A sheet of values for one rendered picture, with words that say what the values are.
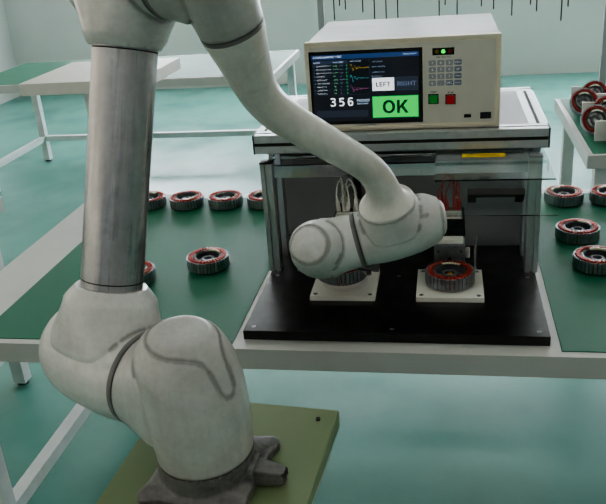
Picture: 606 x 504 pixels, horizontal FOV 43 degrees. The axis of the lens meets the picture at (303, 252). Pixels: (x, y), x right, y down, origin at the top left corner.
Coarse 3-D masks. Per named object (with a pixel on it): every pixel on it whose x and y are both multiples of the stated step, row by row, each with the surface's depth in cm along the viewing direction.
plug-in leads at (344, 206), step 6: (342, 186) 189; (348, 186) 189; (354, 186) 188; (336, 192) 187; (342, 192) 190; (348, 192) 186; (354, 192) 187; (336, 198) 187; (342, 198) 190; (348, 198) 187; (354, 198) 187; (336, 204) 188; (342, 204) 190; (348, 204) 187; (354, 204) 187; (342, 210) 193; (348, 210) 188; (354, 210) 190
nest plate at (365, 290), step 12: (372, 276) 184; (312, 288) 180; (324, 288) 180; (336, 288) 179; (348, 288) 179; (360, 288) 179; (372, 288) 178; (312, 300) 177; (324, 300) 177; (336, 300) 176; (348, 300) 176; (360, 300) 175; (372, 300) 175
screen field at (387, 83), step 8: (376, 80) 175; (384, 80) 174; (392, 80) 174; (400, 80) 174; (408, 80) 174; (416, 80) 173; (376, 88) 176; (384, 88) 175; (392, 88) 175; (400, 88) 175; (408, 88) 174; (416, 88) 174
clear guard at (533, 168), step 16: (448, 160) 170; (464, 160) 169; (480, 160) 168; (496, 160) 167; (512, 160) 167; (528, 160) 166; (544, 160) 165; (448, 176) 160; (464, 176) 159; (480, 176) 158; (496, 176) 158; (512, 176) 157; (528, 176) 156; (544, 176) 155; (448, 192) 157; (464, 192) 156; (528, 192) 154; (544, 192) 153; (448, 208) 155; (464, 208) 155; (480, 208) 154; (496, 208) 154; (512, 208) 153; (528, 208) 152; (544, 208) 152
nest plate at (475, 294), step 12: (420, 276) 182; (480, 276) 180; (420, 288) 176; (432, 288) 176; (468, 288) 175; (480, 288) 174; (420, 300) 173; (432, 300) 172; (444, 300) 172; (456, 300) 171; (468, 300) 171; (480, 300) 170
